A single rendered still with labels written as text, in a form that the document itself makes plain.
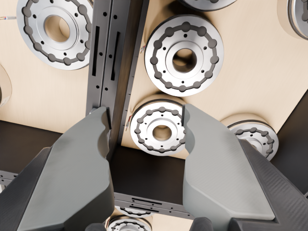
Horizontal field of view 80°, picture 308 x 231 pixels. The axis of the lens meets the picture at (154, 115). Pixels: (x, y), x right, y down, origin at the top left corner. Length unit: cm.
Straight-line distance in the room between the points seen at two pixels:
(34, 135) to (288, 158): 42
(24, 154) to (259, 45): 38
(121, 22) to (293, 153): 30
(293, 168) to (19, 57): 44
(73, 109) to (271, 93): 32
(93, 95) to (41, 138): 19
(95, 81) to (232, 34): 19
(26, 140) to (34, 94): 8
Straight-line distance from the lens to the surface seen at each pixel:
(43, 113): 37
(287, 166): 36
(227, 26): 29
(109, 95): 20
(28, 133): 39
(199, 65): 25
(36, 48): 30
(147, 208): 31
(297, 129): 36
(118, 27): 18
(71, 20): 26
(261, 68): 32
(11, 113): 41
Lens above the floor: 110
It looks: 61 degrees down
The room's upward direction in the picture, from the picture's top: 176 degrees counter-clockwise
